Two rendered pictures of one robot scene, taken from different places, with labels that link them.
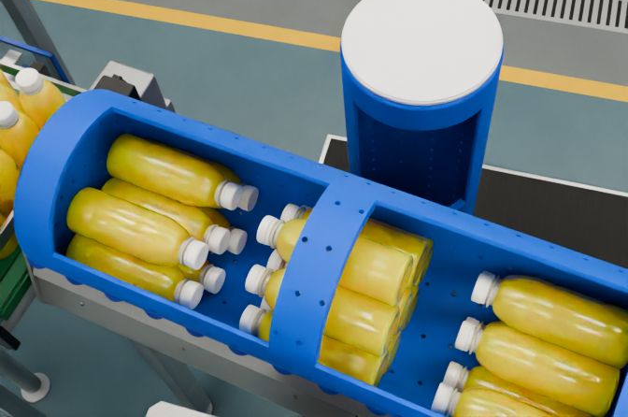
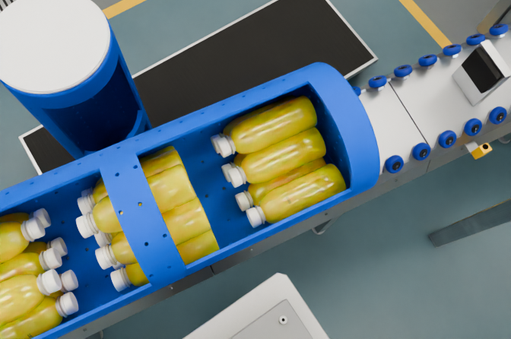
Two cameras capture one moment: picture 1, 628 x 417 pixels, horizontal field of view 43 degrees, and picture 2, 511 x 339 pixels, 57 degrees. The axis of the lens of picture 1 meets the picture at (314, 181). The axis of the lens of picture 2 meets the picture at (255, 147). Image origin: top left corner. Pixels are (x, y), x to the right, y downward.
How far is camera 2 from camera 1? 25 cm
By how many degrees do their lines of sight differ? 28
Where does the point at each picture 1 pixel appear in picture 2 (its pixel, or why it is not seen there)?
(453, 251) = (185, 140)
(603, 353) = (305, 126)
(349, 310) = (176, 223)
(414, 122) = (90, 90)
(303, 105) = not seen: outside the picture
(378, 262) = (169, 185)
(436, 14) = (43, 17)
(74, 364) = not seen: outside the picture
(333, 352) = (184, 251)
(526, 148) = (128, 57)
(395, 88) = (64, 80)
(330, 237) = (134, 197)
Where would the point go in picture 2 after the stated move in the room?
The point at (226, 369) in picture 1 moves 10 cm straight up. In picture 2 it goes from (119, 314) to (109, 313)
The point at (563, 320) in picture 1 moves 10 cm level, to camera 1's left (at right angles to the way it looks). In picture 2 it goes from (277, 126) to (249, 167)
